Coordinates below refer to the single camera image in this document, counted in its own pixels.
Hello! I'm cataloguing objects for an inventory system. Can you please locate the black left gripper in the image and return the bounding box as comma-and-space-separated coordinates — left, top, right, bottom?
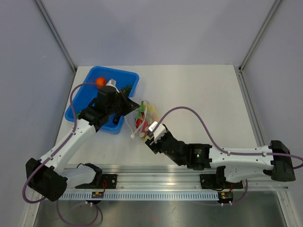
107, 89, 140, 116

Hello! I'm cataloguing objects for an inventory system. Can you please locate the pink toy dragon fruit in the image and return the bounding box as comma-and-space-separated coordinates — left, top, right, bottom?
135, 100, 152, 130

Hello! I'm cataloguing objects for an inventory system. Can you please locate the clear dotted zip top bag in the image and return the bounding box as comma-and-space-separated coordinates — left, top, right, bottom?
125, 98, 159, 140

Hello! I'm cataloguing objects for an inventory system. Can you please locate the yellow toy banana bunch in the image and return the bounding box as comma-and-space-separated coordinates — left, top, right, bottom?
147, 103, 159, 121

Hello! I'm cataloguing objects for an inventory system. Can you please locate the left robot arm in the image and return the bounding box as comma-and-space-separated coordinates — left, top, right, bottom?
22, 85, 140, 204

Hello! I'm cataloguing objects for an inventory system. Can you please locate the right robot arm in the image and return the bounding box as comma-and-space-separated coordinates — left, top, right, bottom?
145, 122, 295, 187

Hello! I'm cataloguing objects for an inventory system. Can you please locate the orange toy pineapple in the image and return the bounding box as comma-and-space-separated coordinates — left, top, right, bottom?
120, 85, 132, 97

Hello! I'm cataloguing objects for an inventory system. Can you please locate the toy orange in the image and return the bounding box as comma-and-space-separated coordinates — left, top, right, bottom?
95, 77, 107, 89

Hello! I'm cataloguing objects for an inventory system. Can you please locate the blue plastic bin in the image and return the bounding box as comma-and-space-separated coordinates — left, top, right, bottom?
65, 66, 139, 134

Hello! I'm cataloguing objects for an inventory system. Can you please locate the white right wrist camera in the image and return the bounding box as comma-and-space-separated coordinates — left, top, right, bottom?
148, 121, 167, 142

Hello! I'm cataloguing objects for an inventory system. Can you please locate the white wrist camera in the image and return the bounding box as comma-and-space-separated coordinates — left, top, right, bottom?
148, 121, 167, 142
106, 79, 120, 93

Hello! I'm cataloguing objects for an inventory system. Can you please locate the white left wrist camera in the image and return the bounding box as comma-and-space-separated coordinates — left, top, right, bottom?
106, 79, 120, 93

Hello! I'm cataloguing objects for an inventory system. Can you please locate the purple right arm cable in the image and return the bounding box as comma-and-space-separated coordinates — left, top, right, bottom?
157, 106, 303, 206

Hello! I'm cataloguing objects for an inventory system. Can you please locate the aluminium mounting rail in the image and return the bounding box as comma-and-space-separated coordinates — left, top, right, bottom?
60, 153, 289, 191

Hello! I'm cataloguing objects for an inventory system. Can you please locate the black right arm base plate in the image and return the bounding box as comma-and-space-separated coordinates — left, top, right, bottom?
199, 174, 243, 192

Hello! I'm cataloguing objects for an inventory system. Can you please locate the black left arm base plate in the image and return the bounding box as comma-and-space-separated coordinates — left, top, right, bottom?
75, 174, 117, 189

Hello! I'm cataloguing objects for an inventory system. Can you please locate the white slotted cable duct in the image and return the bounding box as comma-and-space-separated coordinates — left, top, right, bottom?
60, 190, 219, 201

